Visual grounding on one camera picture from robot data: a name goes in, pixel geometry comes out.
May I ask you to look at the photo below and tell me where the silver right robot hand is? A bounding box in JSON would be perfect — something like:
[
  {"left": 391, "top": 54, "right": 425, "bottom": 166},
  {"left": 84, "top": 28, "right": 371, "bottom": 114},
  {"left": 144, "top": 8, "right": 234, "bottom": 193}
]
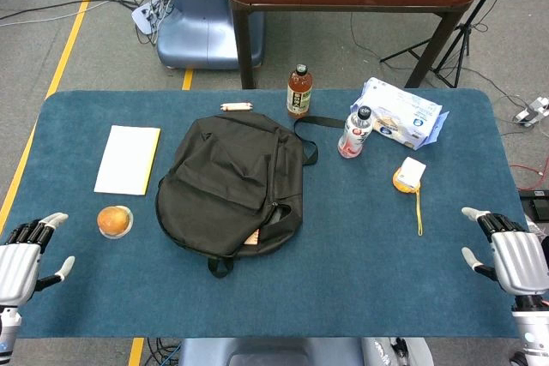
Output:
[{"left": 461, "top": 206, "right": 549, "bottom": 298}]

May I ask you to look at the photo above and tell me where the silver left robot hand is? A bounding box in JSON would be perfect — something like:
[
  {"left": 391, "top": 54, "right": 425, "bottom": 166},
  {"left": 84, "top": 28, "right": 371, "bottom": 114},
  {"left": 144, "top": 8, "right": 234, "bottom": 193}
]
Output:
[{"left": 0, "top": 212, "right": 75, "bottom": 309}]

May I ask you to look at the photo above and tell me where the black backpack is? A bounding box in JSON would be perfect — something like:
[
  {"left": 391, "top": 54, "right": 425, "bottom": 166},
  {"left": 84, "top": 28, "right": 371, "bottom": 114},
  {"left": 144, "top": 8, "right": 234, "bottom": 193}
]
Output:
[{"left": 154, "top": 113, "right": 349, "bottom": 279}]

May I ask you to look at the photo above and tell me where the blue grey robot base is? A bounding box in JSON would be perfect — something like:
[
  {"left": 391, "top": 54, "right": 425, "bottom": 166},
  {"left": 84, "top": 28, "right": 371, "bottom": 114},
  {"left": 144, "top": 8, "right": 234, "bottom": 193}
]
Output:
[{"left": 156, "top": 0, "right": 265, "bottom": 70}]

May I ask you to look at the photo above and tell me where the black floor device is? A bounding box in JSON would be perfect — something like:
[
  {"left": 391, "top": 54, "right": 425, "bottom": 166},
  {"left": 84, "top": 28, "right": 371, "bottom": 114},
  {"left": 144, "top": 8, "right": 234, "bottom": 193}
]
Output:
[{"left": 518, "top": 188, "right": 549, "bottom": 221}]

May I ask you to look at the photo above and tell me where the wrapped golden bread bun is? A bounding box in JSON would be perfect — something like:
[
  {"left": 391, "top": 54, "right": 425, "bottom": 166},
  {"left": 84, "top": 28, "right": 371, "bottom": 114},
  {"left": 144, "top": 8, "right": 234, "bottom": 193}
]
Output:
[{"left": 96, "top": 205, "right": 135, "bottom": 240}]

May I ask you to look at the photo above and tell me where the small white box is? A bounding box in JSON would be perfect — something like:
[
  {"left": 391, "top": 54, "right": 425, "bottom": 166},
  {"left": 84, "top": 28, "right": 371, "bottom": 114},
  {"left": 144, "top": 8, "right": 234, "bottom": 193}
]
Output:
[{"left": 395, "top": 157, "right": 427, "bottom": 189}]

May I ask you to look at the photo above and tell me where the grey power strip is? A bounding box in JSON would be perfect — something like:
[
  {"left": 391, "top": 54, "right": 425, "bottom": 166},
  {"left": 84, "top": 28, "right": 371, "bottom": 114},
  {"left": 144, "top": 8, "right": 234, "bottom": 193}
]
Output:
[{"left": 514, "top": 98, "right": 549, "bottom": 127}]

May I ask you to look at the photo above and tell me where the white notepad with yellow edge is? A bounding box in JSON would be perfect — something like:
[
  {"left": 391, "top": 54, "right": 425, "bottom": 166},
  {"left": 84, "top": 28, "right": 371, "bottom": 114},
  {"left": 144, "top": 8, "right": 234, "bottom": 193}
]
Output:
[{"left": 94, "top": 124, "right": 162, "bottom": 196}]

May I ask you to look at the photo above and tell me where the blue felt table mat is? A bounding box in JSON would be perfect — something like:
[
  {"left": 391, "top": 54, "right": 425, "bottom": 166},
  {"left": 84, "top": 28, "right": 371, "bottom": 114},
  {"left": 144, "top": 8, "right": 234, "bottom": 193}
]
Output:
[{"left": 0, "top": 88, "right": 540, "bottom": 339}]

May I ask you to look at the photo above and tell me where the blue white tissue pack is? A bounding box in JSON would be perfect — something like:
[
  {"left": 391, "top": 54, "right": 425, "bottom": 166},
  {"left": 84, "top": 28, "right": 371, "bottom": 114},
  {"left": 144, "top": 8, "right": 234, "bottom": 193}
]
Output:
[{"left": 349, "top": 76, "right": 450, "bottom": 151}]

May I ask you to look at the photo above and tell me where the blue grey robot torso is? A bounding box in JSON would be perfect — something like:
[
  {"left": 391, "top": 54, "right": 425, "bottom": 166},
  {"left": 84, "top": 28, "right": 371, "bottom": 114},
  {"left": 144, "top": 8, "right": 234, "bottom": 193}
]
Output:
[{"left": 178, "top": 337, "right": 434, "bottom": 366}]

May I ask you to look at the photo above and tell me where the brown tea bottle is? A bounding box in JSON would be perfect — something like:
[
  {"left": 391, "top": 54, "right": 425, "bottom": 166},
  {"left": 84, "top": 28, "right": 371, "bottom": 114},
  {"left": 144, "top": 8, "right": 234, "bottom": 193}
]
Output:
[{"left": 286, "top": 63, "right": 314, "bottom": 119}]

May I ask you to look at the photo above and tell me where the white power strip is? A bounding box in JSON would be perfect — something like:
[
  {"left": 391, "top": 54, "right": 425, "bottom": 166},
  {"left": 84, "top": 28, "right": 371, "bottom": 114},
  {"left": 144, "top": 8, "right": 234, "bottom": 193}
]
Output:
[{"left": 130, "top": 0, "right": 162, "bottom": 35}]

